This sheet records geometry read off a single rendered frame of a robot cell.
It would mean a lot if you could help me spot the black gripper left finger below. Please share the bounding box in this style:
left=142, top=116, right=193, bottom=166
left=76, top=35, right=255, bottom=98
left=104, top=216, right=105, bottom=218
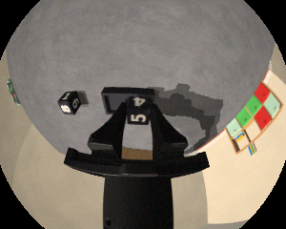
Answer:
left=87, top=102, right=127, bottom=161

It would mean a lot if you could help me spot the black calendar cube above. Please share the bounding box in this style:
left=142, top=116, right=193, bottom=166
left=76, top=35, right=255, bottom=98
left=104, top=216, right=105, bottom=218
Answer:
left=127, top=96, right=152, bottom=125
left=57, top=92, right=81, bottom=115

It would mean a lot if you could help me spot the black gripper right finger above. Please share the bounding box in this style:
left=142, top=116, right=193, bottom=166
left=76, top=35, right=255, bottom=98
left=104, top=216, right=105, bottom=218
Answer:
left=150, top=103, right=189, bottom=162

